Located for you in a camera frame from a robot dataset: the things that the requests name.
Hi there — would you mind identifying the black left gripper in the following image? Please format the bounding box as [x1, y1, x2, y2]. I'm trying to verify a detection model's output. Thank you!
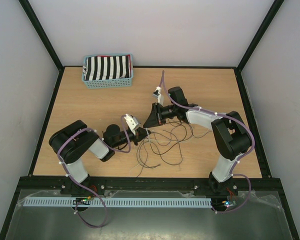
[112, 127, 151, 149]

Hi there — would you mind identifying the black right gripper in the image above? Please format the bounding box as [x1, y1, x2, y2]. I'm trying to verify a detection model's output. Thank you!
[143, 102, 178, 129]

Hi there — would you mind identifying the white zip tie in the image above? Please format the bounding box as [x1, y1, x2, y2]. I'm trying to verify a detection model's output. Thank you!
[145, 128, 151, 142]

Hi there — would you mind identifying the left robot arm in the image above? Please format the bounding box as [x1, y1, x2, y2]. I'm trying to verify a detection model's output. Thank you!
[49, 119, 151, 194]

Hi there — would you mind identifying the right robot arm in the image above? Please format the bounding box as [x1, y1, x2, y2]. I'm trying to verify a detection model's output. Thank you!
[143, 86, 255, 195]

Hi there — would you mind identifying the light blue plastic basket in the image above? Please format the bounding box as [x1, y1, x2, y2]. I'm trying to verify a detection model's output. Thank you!
[81, 53, 134, 89]

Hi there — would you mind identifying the black white striped cloth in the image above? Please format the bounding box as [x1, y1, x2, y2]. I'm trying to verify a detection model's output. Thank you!
[82, 54, 133, 81]

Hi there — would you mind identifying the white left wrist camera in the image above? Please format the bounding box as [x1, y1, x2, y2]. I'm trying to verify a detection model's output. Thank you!
[123, 114, 141, 135]

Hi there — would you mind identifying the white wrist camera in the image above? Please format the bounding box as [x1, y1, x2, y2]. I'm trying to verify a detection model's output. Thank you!
[152, 86, 164, 106]
[123, 114, 141, 135]

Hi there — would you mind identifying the tangled thin wire bundle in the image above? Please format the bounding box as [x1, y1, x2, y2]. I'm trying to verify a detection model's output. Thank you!
[129, 119, 213, 178]

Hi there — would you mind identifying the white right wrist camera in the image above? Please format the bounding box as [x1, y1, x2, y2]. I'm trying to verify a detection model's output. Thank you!
[152, 86, 164, 106]

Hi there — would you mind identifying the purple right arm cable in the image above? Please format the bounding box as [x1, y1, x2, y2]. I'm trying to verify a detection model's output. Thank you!
[159, 70, 256, 215]

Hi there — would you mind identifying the light blue slotted cable duct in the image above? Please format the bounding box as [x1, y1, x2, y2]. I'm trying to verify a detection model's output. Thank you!
[22, 197, 211, 208]

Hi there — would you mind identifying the black aluminium frame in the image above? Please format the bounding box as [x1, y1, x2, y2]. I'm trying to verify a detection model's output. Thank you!
[0, 0, 300, 240]

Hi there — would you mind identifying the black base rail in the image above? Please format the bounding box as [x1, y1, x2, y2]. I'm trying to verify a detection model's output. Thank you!
[17, 175, 283, 197]

